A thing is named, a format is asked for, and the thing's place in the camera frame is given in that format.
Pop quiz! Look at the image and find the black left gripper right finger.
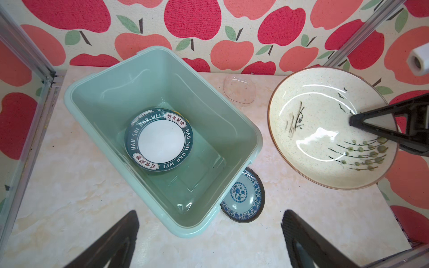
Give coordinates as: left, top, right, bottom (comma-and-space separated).
281, 209, 358, 268

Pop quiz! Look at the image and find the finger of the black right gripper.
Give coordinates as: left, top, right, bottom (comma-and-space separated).
349, 93, 429, 132
393, 132, 429, 157

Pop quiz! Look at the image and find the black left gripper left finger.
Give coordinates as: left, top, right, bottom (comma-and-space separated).
66, 210, 140, 268

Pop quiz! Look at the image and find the blue green patterned plate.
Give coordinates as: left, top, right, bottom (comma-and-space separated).
221, 167, 265, 223

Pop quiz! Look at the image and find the cream plate with grass motif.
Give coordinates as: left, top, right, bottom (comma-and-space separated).
268, 67, 399, 190

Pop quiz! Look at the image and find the dark green lettered rim plate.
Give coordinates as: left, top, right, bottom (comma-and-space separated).
125, 108, 194, 172

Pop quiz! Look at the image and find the mint green plastic bin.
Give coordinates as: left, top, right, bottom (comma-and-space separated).
64, 46, 263, 238

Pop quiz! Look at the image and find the clear ribbed glass plate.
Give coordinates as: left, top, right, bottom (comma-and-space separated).
223, 74, 257, 105

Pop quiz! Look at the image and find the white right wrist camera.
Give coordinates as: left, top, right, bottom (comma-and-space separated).
407, 43, 429, 77

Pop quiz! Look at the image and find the right aluminium corner post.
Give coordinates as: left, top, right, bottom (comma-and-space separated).
324, 0, 406, 68

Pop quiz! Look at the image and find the aluminium corner post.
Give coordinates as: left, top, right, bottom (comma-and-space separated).
1, 8, 66, 251
324, 0, 406, 68

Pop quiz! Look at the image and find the left aluminium corner post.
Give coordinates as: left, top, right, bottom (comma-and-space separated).
1, 8, 66, 251

